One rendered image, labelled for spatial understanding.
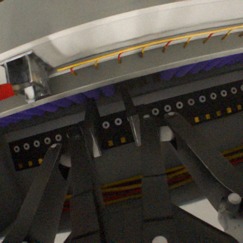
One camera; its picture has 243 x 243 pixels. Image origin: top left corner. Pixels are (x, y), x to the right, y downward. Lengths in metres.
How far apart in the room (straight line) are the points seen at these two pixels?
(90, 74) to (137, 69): 0.04
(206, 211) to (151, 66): 0.14
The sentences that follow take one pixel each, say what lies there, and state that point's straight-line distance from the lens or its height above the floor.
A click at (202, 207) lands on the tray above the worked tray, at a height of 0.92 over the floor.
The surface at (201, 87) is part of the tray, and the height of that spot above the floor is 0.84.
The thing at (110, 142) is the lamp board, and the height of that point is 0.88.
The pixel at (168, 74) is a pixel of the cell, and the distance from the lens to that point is 0.24.
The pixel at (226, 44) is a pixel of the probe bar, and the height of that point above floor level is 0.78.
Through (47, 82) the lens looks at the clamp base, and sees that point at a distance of 0.17.
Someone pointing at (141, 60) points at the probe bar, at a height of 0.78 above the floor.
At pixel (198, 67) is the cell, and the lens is 0.26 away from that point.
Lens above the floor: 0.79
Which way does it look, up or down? 13 degrees up
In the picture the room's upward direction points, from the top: 165 degrees clockwise
